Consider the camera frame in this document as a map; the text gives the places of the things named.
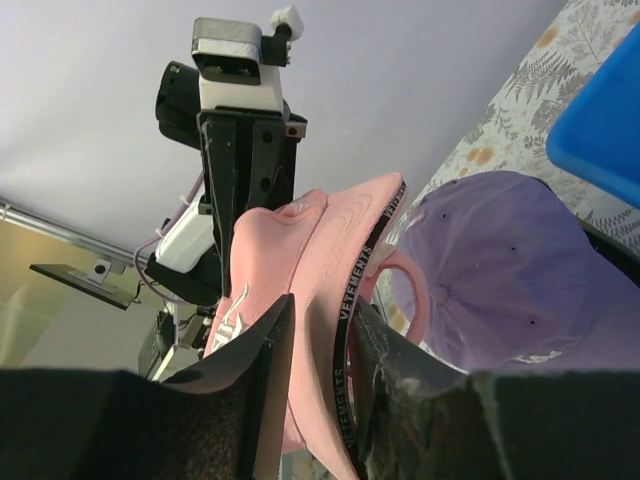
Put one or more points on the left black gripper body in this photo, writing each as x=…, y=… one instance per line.
x=178, y=105

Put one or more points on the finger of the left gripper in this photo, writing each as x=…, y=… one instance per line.
x=226, y=150
x=273, y=162

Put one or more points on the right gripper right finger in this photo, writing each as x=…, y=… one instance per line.
x=417, y=418

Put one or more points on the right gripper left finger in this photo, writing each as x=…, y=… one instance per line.
x=220, y=418

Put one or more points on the pink baseball cap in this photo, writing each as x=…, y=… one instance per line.
x=328, y=251

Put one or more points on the purple baseball cap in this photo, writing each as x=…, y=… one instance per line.
x=512, y=280

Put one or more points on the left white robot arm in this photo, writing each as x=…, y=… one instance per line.
x=185, y=260

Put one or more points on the floral table mat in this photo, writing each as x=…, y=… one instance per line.
x=511, y=134

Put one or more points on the blue plastic bin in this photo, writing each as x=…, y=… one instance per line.
x=596, y=138

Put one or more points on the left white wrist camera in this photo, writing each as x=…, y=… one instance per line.
x=239, y=66

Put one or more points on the aluminium enclosure frame post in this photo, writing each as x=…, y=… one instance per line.
x=21, y=217

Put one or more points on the black monitor outside enclosure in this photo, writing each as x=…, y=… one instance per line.
x=92, y=283

